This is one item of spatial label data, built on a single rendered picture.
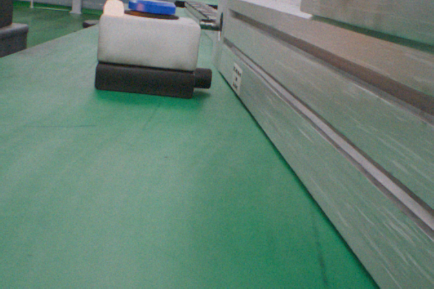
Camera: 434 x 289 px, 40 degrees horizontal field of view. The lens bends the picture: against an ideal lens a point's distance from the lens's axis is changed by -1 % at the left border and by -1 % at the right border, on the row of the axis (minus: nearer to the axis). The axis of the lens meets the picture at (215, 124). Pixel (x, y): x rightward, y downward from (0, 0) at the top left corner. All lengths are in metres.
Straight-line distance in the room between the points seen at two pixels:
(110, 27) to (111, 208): 0.25
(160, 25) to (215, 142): 0.14
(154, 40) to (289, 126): 0.18
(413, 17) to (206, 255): 0.11
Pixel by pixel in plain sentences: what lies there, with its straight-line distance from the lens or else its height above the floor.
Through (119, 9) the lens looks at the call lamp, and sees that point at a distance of 0.49.
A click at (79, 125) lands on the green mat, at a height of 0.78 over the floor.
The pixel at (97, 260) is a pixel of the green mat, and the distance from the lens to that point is 0.21.
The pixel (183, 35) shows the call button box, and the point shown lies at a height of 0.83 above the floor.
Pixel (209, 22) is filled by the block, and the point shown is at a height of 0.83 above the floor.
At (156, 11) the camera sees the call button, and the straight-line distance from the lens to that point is 0.50.
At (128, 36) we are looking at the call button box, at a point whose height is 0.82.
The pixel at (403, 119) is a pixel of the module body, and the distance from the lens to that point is 0.21.
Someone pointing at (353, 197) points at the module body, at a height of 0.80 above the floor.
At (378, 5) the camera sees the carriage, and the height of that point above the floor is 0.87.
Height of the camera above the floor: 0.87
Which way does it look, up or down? 13 degrees down
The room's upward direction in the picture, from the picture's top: 7 degrees clockwise
